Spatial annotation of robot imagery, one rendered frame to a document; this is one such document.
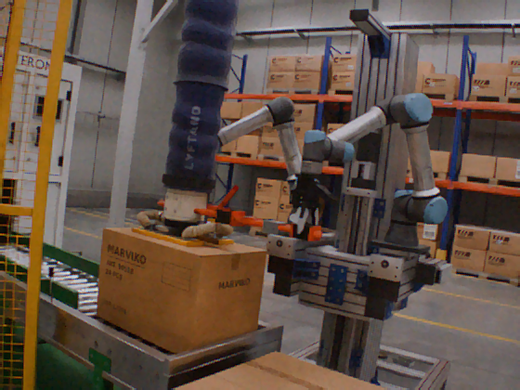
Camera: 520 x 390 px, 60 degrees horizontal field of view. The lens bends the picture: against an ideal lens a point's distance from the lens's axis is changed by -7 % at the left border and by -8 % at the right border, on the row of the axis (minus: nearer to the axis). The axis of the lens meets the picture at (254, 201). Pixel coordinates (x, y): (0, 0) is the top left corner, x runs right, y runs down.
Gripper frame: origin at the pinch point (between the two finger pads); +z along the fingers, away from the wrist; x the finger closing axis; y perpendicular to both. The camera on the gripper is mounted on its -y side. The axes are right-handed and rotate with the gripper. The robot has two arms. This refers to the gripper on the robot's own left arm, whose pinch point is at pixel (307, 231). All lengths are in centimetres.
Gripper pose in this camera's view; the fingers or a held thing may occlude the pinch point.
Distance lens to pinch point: 172.1
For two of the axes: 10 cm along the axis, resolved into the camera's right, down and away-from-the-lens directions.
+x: -6.0, -0.3, -8.0
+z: -1.3, 9.9, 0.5
